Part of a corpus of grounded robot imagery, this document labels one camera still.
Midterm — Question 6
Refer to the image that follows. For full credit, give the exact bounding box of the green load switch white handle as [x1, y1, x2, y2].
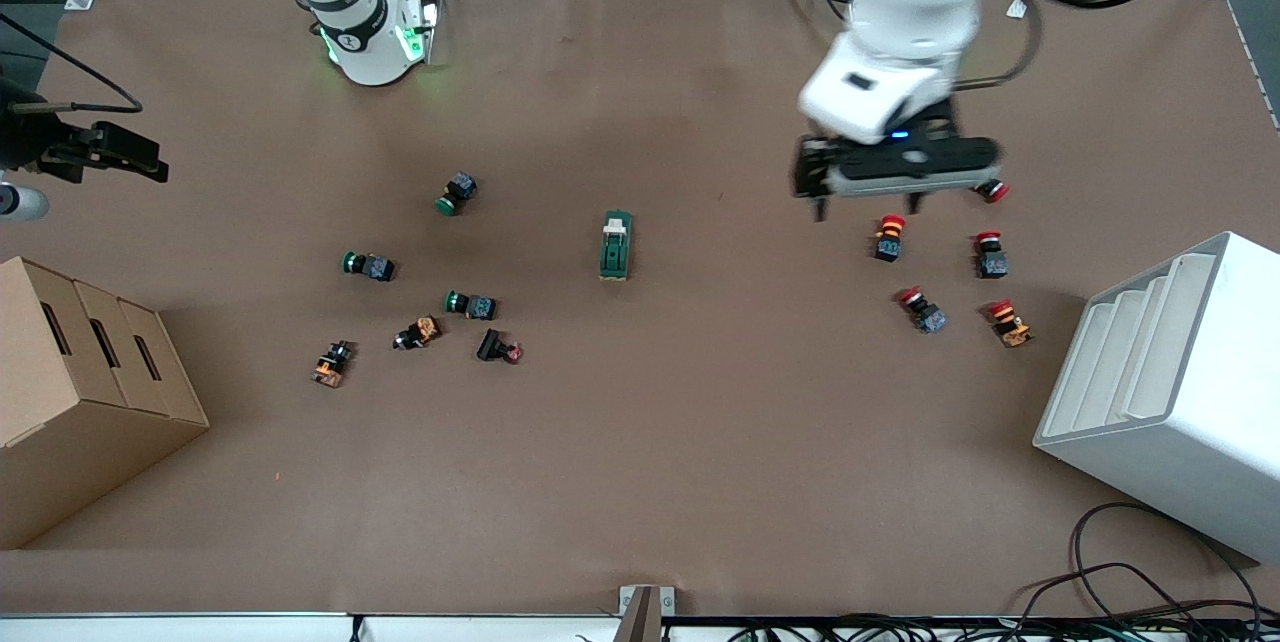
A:
[598, 209, 635, 282]

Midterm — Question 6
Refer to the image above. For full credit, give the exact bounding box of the red pushbutton orange black block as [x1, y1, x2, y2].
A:
[872, 215, 907, 264]

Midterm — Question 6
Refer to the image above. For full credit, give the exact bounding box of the brown cardboard box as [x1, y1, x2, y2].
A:
[0, 256, 211, 551]

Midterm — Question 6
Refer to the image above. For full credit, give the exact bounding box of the green pushbutton blue-grey block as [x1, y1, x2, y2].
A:
[444, 290, 498, 321]
[341, 250, 397, 283]
[435, 172, 479, 217]

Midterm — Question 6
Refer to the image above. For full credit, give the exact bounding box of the white slotted storage rack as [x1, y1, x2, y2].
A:
[1032, 231, 1280, 565]

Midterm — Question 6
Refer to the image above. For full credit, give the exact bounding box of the black pushbutton red tip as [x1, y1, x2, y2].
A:
[476, 328, 524, 365]

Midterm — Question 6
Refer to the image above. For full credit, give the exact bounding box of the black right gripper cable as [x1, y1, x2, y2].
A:
[0, 12, 144, 114]

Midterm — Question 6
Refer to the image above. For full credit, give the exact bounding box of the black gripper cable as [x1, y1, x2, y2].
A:
[955, 0, 1043, 89]
[0, 12, 144, 114]

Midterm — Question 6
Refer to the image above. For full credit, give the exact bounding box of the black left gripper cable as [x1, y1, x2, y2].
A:
[955, 0, 1043, 89]

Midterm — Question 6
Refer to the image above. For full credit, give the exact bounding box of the black floor cable bundle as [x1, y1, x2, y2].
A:
[730, 500, 1280, 642]

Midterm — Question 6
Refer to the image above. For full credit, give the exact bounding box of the white table edge rail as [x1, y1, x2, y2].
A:
[0, 612, 621, 642]

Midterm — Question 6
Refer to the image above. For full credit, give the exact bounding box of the grey metal table bracket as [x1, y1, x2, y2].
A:
[618, 584, 676, 642]

